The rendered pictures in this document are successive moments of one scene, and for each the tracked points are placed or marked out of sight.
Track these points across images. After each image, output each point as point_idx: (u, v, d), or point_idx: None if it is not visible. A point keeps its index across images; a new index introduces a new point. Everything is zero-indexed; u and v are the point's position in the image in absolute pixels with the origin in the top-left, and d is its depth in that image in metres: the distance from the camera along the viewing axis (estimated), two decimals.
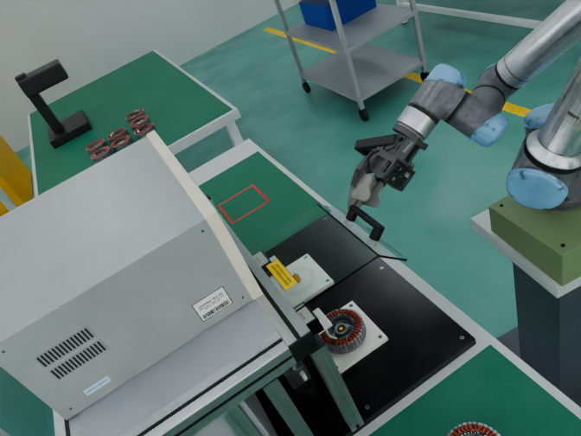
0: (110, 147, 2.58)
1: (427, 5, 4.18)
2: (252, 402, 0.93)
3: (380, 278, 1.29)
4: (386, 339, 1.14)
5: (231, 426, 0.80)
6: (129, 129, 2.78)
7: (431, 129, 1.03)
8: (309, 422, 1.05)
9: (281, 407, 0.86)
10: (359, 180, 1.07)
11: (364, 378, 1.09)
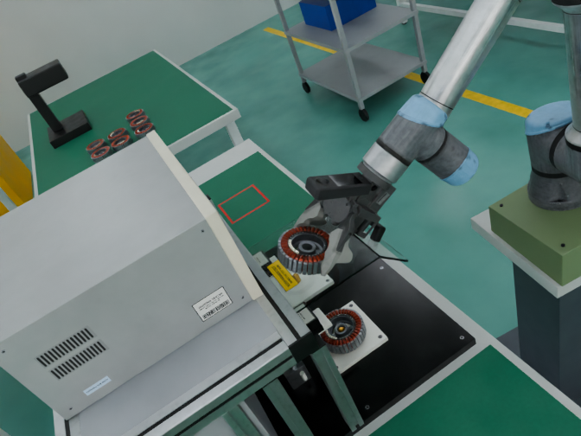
0: (110, 147, 2.58)
1: (427, 5, 4.18)
2: (252, 402, 0.93)
3: (380, 278, 1.29)
4: (386, 339, 1.14)
5: (231, 426, 0.80)
6: (129, 129, 2.78)
7: None
8: (309, 422, 1.05)
9: (281, 407, 0.86)
10: (344, 242, 0.88)
11: (364, 378, 1.09)
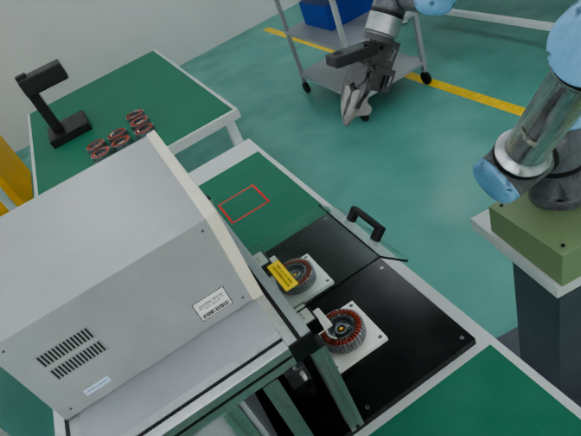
0: (110, 147, 2.58)
1: None
2: (252, 402, 0.93)
3: (380, 278, 1.29)
4: (386, 339, 1.14)
5: (231, 426, 0.80)
6: (129, 129, 2.78)
7: None
8: (309, 422, 1.05)
9: (281, 407, 0.86)
10: (362, 100, 1.12)
11: (364, 378, 1.09)
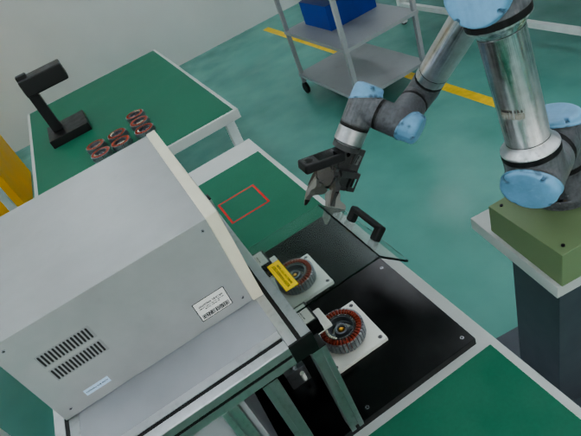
0: (110, 147, 2.58)
1: (427, 5, 4.18)
2: (252, 402, 0.93)
3: (380, 278, 1.29)
4: (386, 339, 1.14)
5: (231, 426, 0.80)
6: (129, 129, 2.78)
7: None
8: (309, 422, 1.05)
9: (281, 407, 0.86)
10: (335, 199, 1.24)
11: (364, 378, 1.09)
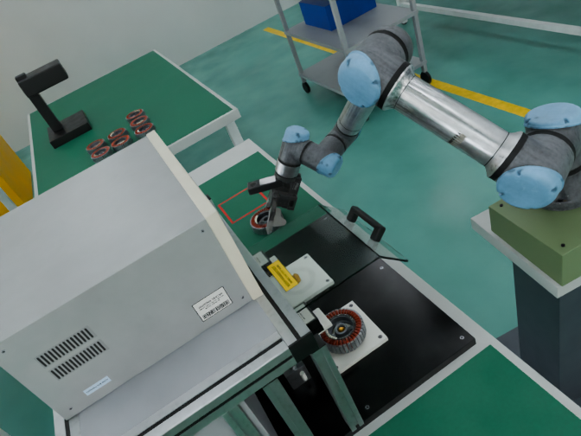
0: (110, 147, 2.58)
1: (427, 5, 4.18)
2: (252, 402, 0.93)
3: (380, 278, 1.29)
4: (386, 339, 1.14)
5: (231, 426, 0.80)
6: (129, 129, 2.78)
7: None
8: (309, 422, 1.05)
9: (281, 407, 0.86)
10: (274, 214, 1.57)
11: (364, 378, 1.09)
